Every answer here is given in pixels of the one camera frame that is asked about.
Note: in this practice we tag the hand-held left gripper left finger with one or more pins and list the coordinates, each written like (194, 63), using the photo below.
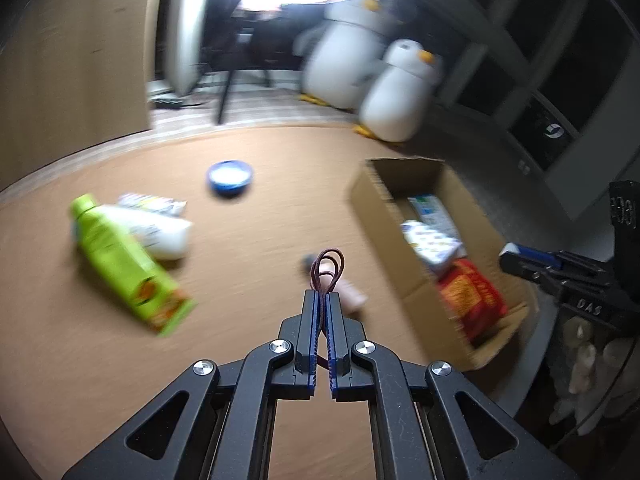
(313, 330)

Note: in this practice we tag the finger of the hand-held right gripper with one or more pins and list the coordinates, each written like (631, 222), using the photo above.
(525, 267)
(530, 251)

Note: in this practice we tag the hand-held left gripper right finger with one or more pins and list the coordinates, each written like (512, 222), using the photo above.
(332, 330)

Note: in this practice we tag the pink bottle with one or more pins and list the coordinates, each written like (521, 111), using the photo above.
(352, 297)

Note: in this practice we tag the red cloth bag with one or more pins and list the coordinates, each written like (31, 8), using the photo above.
(470, 300)

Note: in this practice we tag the white printed tissue pack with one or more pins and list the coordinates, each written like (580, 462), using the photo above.
(430, 247)

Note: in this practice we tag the white and green package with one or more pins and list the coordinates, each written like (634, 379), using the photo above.
(430, 212)

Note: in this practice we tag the cardboard box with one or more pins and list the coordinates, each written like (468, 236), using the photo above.
(385, 230)

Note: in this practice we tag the blue round tin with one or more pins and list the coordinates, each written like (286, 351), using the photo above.
(230, 180)

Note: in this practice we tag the white tube with blue cap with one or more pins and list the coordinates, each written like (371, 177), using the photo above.
(160, 235)

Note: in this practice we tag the green tube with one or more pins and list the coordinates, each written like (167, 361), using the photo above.
(120, 265)

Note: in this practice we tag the small patterned box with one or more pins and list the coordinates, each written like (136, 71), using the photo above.
(150, 202)

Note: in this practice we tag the person's right hand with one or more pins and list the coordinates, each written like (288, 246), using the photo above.
(582, 375)

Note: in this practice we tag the small penguin plush toy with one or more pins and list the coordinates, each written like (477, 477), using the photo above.
(395, 105)

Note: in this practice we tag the checked bedsheet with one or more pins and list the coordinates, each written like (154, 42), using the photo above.
(280, 105)

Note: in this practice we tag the black tripod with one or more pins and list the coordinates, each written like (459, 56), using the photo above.
(225, 95)

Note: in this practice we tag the large penguin plush toy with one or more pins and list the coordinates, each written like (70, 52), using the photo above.
(340, 60)

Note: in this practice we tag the black power strip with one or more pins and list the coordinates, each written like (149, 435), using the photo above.
(167, 102)

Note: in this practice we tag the light wooden board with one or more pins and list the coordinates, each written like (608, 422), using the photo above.
(75, 70)

